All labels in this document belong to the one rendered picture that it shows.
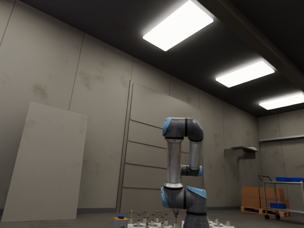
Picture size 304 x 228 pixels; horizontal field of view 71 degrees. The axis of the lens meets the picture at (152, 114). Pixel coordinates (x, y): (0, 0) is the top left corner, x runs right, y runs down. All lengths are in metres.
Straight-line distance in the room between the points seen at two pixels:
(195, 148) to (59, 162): 2.45
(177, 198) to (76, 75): 3.40
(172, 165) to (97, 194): 2.98
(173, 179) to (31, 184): 2.36
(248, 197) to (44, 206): 5.15
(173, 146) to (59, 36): 3.63
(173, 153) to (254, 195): 5.52
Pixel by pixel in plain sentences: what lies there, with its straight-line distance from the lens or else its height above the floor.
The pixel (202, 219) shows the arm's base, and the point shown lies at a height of 0.37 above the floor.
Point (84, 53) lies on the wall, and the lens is 4.56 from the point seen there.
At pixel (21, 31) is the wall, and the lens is 4.36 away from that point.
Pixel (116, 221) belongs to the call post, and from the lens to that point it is 1.49.
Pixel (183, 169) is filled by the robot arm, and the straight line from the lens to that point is 1.56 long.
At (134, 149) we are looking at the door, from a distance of 4.49.
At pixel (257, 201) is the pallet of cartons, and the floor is 0.30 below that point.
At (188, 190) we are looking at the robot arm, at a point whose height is 0.51.
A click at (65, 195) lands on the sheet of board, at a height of 0.30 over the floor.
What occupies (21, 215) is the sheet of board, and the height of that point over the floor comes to 0.07.
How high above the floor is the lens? 0.53
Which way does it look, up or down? 18 degrees up
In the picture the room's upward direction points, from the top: 4 degrees clockwise
